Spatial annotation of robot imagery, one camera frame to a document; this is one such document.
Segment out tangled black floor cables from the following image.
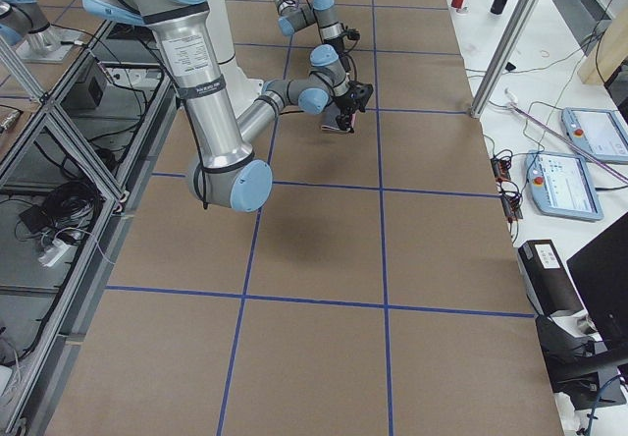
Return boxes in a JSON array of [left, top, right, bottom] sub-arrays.
[[14, 145, 119, 270]]

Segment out black power adapter box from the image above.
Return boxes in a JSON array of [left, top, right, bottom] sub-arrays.
[[517, 240, 584, 318]]

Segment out aluminium frame post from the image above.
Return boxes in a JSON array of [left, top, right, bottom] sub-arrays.
[[469, 0, 539, 119]]

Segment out pink towel with grey hem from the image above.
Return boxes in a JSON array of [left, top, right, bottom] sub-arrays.
[[321, 106, 352, 134]]

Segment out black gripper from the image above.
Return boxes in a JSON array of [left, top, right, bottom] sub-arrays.
[[329, 35, 350, 68], [334, 82, 360, 133]]

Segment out blue teach pendant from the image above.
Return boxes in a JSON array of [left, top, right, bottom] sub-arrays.
[[525, 151, 603, 222], [561, 107, 627, 164]]

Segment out near blue teach pendant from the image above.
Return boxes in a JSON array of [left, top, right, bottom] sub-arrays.
[[525, 151, 603, 222]]

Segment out aluminium side frame rail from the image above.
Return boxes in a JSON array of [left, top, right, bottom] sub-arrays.
[[1, 23, 175, 435]]

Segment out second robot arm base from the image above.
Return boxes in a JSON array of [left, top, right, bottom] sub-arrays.
[[1, 0, 84, 64]]

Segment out far blue teach pendant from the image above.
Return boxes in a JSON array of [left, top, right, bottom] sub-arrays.
[[561, 107, 627, 164]]

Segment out black monitor with stand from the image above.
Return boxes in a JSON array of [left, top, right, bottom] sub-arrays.
[[536, 216, 627, 409]]

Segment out white reach grabber tool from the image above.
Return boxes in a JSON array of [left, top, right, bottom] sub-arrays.
[[504, 87, 628, 185]]

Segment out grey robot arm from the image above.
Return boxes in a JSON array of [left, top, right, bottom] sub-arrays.
[[82, 0, 373, 212], [274, 0, 359, 72]]

